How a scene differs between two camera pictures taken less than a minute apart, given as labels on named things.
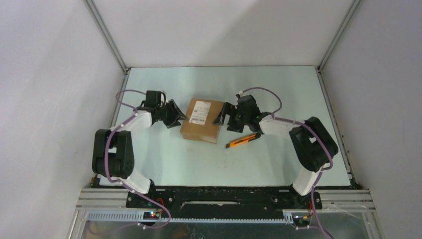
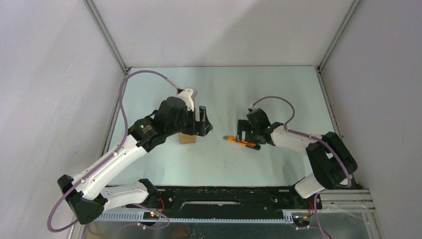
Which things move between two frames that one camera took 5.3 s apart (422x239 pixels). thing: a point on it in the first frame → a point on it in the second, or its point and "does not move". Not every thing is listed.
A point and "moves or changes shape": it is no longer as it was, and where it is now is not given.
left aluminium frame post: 107,34 does not move
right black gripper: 230,109 → 243,125
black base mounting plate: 223,199 does not move
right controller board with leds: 301,220 does not move
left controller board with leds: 150,215 does not move
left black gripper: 172,122 → 201,128
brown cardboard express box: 198,124 moves or changes shape
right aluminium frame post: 345,24 does not move
